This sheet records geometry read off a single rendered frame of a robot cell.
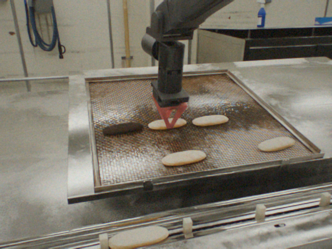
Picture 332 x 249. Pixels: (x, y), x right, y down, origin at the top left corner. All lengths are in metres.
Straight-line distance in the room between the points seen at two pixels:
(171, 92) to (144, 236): 0.32
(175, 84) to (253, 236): 0.35
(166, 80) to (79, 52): 3.50
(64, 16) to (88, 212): 3.58
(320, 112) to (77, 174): 0.68
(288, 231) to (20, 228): 0.48
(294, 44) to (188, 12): 2.09
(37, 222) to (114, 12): 3.63
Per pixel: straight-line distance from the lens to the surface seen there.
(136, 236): 0.51
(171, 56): 0.63
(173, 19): 0.59
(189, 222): 0.52
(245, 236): 0.52
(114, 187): 0.56
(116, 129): 0.71
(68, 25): 4.08
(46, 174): 0.79
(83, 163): 0.64
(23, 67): 4.21
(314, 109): 0.96
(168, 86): 0.66
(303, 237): 0.55
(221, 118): 0.78
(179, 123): 0.74
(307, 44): 2.70
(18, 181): 0.78
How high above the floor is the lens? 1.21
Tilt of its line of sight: 23 degrees down
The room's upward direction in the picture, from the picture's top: straight up
